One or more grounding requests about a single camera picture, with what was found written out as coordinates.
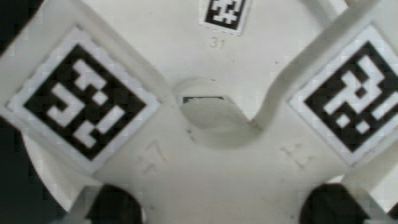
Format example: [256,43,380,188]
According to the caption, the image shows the white cylindrical table leg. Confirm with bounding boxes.
[179,96,249,129]

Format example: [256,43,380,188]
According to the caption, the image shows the white round table top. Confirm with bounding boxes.
[23,0,398,208]

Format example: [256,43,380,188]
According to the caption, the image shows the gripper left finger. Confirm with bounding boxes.
[55,185,144,224]

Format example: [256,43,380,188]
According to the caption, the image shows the white cross-shaped table base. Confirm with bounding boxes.
[0,0,398,224]

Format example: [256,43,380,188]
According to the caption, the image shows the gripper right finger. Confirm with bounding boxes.
[298,183,389,224]

